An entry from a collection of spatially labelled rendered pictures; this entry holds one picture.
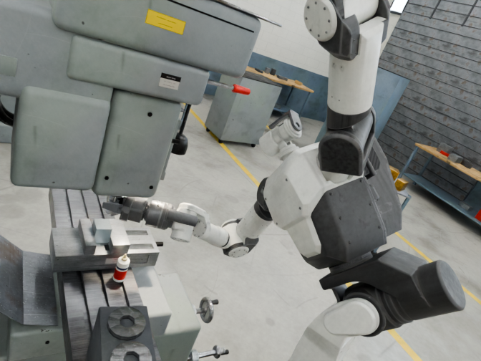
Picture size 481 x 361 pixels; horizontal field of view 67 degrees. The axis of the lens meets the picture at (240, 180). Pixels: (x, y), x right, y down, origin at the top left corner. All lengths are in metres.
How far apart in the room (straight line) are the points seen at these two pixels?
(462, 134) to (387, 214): 7.66
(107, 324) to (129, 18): 0.70
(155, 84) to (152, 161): 0.23
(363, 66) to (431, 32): 8.94
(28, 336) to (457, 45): 8.90
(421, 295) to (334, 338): 0.25
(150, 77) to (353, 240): 0.62
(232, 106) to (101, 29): 4.72
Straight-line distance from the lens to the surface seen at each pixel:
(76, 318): 1.23
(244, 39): 0.99
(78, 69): 0.90
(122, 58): 0.91
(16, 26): 0.89
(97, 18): 0.87
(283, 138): 1.02
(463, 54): 9.11
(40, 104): 0.92
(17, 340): 1.32
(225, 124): 5.61
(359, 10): 0.71
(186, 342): 1.62
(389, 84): 6.81
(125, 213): 1.16
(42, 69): 0.91
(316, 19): 0.70
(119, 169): 1.04
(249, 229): 1.31
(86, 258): 1.33
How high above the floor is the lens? 1.89
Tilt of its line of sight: 23 degrees down
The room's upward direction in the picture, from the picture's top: 22 degrees clockwise
